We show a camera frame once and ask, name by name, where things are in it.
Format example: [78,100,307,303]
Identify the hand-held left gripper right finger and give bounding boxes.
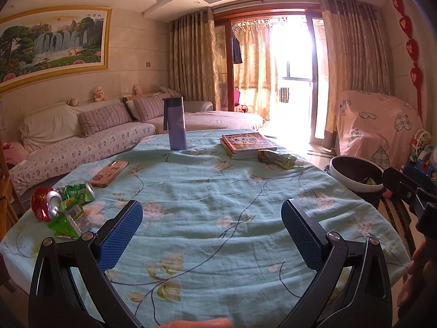
[278,199,393,328]

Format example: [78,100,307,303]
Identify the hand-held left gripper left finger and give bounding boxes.
[29,200,144,328]

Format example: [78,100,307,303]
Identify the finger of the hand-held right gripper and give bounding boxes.
[382,167,427,212]

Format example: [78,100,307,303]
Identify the white bowl dark inside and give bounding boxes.
[324,155,386,192]

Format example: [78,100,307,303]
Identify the person's right hand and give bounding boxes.
[398,241,437,328]

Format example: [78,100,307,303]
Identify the person's left hand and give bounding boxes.
[160,318,233,328]

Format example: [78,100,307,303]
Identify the dark wooden chair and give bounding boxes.
[357,191,415,257]

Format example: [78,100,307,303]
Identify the colourful plastic toy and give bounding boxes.
[410,145,437,178]

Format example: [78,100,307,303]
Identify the white cage ball toy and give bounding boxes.
[411,129,431,158]

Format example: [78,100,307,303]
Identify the green drink carton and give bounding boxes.
[47,201,92,239]

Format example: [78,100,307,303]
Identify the crushed green can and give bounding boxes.
[64,181,96,203]

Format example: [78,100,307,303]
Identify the phone in patterned case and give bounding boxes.
[89,160,129,188]

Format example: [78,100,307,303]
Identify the armchair with heart-print cover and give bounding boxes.
[333,90,424,171]

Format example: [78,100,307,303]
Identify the squeezed drink pouch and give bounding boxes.
[258,149,304,169]

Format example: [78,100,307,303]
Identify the crushed red can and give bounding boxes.
[31,188,64,222]

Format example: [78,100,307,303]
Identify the sofa with floral cover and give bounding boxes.
[8,92,265,195]

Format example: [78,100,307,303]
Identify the thin book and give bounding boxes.
[222,142,274,160]

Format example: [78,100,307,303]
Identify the red picture book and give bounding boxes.
[221,132,277,153]

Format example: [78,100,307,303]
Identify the large striped pillow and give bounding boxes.
[77,103,133,136]

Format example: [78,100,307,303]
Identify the light wooden chair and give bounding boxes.
[0,133,23,228]

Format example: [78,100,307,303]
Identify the purple thermos bottle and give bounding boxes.
[162,96,187,150]

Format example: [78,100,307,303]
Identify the brown patterned curtain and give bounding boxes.
[321,0,391,149]
[170,11,219,103]

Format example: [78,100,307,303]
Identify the white cushion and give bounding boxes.
[20,102,84,153]

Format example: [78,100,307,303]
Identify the pink cushion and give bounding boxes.
[0,142,28,165]

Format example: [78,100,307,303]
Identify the red hanging heart ornaments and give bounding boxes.
[392,0,424,115]

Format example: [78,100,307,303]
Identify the small striped pillow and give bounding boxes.
[157,86,181,98]

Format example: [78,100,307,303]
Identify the sheer cream curtain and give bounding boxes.
[232,19,284,120]

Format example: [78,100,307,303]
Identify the framed waterfall painting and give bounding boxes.
[0,6,113,93]

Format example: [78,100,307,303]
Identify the wooden sliding door frame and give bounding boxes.
[213,7,325,144]

